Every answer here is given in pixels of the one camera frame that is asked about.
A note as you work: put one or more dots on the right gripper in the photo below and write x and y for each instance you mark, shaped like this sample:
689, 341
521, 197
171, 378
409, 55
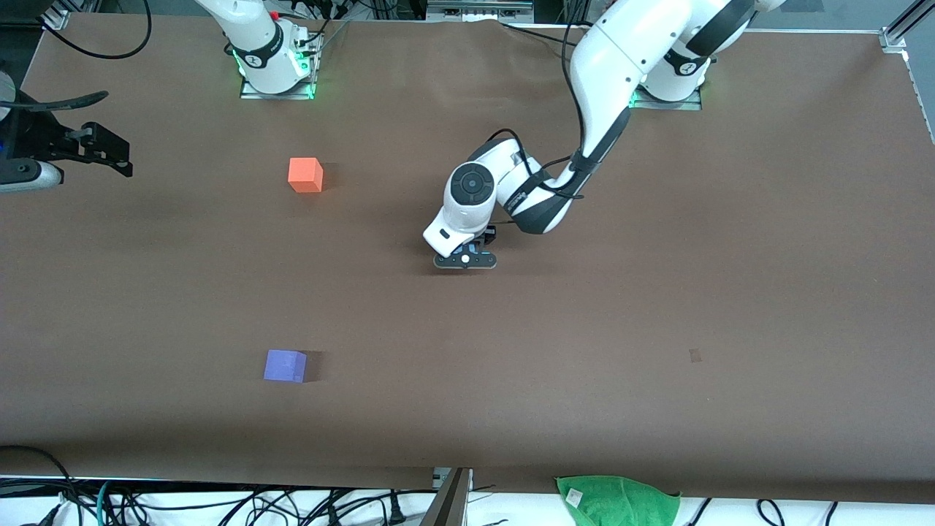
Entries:
44, 139

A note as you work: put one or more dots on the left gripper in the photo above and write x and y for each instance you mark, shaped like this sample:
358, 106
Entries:
486, 236

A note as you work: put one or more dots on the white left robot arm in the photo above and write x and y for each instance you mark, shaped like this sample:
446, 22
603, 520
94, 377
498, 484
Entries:
621, 58

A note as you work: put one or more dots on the orange block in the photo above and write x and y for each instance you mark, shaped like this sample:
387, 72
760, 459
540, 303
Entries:
304, 175

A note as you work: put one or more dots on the purple block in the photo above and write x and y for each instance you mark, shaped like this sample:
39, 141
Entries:
283, 366

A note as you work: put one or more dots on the brown table cover sheet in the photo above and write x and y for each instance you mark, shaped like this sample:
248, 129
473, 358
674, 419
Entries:
467, 329

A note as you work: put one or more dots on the grey background device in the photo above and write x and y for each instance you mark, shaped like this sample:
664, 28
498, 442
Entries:
478, 9

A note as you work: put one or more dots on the black power plug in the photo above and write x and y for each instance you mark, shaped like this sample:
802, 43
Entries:
395, 508

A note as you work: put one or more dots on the green cloth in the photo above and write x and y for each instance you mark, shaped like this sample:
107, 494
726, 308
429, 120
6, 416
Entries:
617, 502

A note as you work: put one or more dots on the aluminium frame strut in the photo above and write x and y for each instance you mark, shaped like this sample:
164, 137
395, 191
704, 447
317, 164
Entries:
902, 29
57, 19

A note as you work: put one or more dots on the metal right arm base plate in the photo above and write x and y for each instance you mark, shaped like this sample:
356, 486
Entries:
252, 91

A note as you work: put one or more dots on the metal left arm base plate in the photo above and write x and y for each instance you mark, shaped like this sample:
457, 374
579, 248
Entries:
694, 106

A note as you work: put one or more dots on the aluminium post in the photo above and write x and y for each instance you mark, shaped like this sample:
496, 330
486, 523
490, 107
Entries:
449, 504

